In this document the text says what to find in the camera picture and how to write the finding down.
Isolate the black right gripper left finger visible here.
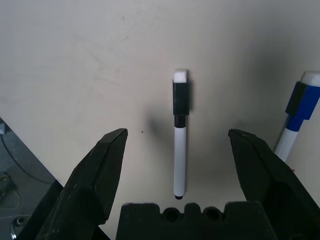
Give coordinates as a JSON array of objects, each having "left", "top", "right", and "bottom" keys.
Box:
[{"left": 36, "top": 128, "right": 129, "bottom": 240}]

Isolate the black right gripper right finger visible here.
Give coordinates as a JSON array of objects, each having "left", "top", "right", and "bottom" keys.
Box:
[{"left": 227, "top": 128, "right": 320, "bottom": 240}]

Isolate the white marker blue cap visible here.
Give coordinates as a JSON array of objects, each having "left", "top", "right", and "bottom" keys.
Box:
[{"left": 273, "top": 71, "right": 320, "bottom": 164}]

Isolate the white marker black cap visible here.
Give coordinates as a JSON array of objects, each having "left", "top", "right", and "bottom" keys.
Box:
[{"left": 172, "top": 68, "right": 191, "bottom": 201}]

